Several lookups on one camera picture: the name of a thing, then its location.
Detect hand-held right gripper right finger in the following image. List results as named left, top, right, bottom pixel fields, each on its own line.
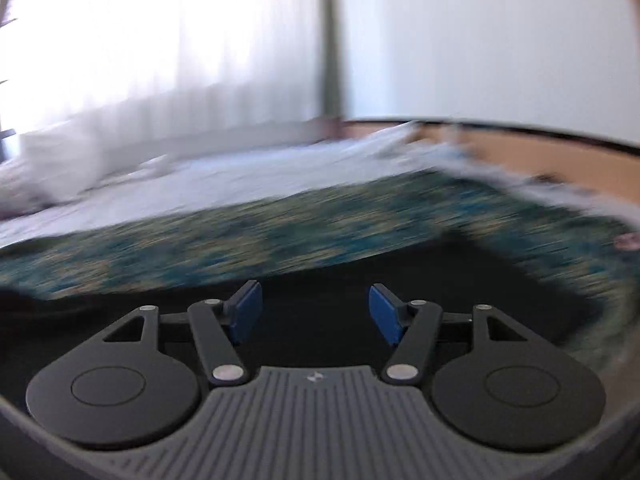
left=367, top=282, right=528, bottom=388

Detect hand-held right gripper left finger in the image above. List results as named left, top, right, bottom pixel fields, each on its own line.
left=102, top=280, right=264, bottom=387

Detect black pants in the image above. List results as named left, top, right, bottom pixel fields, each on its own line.
left=0, top=232, right=598, bottom=406

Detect teal patterned blanket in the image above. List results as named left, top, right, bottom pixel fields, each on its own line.
left=0, top=167, right=640, bottom=401

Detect white bedsheet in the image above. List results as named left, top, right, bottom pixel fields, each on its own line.
left=0, top=122, right=640, bottom=251

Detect white pillow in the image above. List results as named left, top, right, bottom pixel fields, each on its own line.
left=20, top=110, right=133, bottom=197

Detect green curtain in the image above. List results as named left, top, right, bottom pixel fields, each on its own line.
left=317, top=0, right=352, bottom=122

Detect white sheer curtain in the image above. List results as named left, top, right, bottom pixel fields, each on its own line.
left=0, top=0, right=326, bottom=147

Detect wooden bed frame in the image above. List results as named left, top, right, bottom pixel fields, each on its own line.
left=345, top=119, right=640, bottom=202

